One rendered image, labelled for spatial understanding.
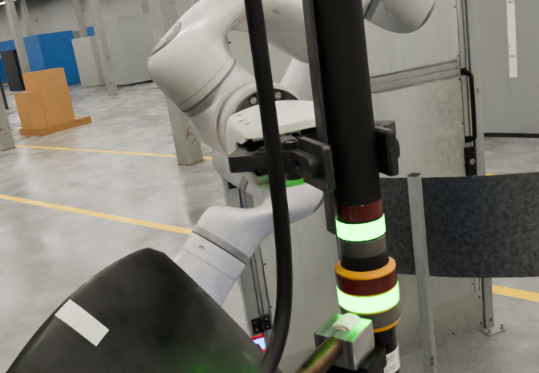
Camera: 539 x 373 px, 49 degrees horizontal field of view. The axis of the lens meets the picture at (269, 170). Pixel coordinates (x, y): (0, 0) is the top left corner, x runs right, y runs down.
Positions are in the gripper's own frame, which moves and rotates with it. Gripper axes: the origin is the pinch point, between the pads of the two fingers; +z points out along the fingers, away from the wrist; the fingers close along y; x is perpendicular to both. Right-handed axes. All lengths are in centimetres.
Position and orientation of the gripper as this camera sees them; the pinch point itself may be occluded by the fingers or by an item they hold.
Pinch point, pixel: (347, 156)
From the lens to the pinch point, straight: 40.7
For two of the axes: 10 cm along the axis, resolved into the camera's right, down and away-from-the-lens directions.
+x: -1.4, -9.6, -2.5
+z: 3.4, 1.9, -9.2
